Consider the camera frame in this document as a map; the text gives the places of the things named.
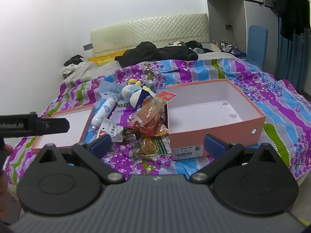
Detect white flat printed packet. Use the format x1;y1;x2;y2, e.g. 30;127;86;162
114;101;136;113

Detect dark silver packet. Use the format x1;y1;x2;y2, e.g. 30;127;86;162
121;127;139;142

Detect beige duvet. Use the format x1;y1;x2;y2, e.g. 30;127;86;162
64;61;127;81

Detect light grey bedsheet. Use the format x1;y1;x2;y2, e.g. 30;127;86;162
198;49;237;60

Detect blue curtain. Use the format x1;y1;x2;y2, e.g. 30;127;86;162
273;17;311;93

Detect person's left hand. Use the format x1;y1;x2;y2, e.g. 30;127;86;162
0;138;14;175

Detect green white packet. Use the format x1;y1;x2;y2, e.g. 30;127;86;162
153;136;172;155

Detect pink box lid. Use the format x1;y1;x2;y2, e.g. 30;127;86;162
31;104;96;154

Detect white printed snack packet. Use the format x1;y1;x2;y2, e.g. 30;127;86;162
97;120;124;142

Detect hanging dark clothes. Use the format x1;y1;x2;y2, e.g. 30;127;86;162
260;0;311;40

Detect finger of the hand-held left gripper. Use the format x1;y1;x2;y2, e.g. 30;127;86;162
39;118;70;136

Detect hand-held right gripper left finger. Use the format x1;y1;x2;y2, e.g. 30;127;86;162
36;134;125;184

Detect cream quilted headboard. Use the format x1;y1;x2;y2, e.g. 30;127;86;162
90;13;210;55

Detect clear packet of brown snack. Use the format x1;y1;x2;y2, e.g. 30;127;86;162
131;137;158;156

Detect blue tinted plastic bag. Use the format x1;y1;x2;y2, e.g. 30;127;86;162
98;78;127;100

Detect floral striped blanket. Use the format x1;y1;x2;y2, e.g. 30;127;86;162
5;58;311;187

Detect dark blue packet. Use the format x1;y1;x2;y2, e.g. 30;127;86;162
135;90;152;109

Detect row of small bottles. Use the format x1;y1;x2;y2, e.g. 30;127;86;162
212;39;234;49

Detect blue bedside table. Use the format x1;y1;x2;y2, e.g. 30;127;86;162
226;46;247;59

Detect yellow pillow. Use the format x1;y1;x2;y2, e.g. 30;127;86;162
87;50;127;65

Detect pink cardboard box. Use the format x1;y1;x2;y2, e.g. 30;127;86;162
166;79;267;161

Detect large black garment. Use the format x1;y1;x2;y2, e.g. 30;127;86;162
114;41;199;67

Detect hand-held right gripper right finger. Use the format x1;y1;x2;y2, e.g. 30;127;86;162
190;133;277;183

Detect white pillow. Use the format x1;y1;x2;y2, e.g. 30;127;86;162
202;42;221;52

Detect clear packet with red label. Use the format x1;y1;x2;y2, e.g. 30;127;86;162
132;91;178;127

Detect white spray bottle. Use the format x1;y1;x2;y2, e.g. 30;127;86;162
91;98;116;130

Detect dark and white clothes pile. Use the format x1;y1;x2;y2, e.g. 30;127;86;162
62;55;85;79

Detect small black garment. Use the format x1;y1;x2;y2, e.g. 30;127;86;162
185;40;215;54

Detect blue chair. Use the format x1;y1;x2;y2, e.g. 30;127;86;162
244;25;268;68

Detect blue white plush toy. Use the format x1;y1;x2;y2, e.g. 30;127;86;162
121;79;157;108

